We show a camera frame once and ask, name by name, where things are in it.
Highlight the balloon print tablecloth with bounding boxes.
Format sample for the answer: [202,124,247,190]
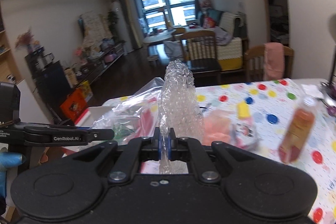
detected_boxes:
[102,78,336,224]

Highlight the white desk lamp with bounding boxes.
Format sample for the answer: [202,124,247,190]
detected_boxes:
[321,14,335,107]

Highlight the dark wooden dining chair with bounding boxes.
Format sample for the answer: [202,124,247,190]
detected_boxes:
[179,30,222,84]

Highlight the panda print tissue pack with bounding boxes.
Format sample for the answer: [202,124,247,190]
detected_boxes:
[231,117,259,151]

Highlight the white coffee table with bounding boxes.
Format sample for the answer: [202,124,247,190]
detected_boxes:
[143,27,186,56]

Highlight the red white cardboard box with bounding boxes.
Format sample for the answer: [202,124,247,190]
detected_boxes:
[62,106,159,174]

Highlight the pink mesh bath pouf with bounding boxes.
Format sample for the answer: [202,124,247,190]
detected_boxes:
[202,110,232,145]

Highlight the pink towel on chair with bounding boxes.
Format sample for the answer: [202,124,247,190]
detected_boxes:
[264,42,285,81]

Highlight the clear plastic bag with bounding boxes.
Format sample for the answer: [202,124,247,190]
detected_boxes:
[92,77,164,145]

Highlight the orange drink bottle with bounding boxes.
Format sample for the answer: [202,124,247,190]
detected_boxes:
[278,95,317,164]

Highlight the small wooden stool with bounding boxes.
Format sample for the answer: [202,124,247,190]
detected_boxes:
[147,55,159,67]

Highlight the blue gloved hand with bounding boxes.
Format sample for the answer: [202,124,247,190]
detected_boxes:
[0,151,26,198]

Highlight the green sofa with covers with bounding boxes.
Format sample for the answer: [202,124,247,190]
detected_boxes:
[197,9,244,72]

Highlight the orange gift bag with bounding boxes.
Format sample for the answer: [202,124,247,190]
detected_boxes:
[60,89,87,122]

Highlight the wooden chair with towel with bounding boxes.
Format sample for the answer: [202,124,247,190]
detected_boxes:
[244,42,294,82]

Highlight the yellow cloth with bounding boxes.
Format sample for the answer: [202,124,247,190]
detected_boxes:
[237,102,251,119]

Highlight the clear bubble wrap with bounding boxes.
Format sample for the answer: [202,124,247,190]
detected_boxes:
[158,60,204,174]

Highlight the dark tv cabinet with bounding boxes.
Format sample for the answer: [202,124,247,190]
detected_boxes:
[24,41,125,114]

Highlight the grey bundle on floor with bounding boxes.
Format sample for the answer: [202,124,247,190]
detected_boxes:
[163,41,183,61]

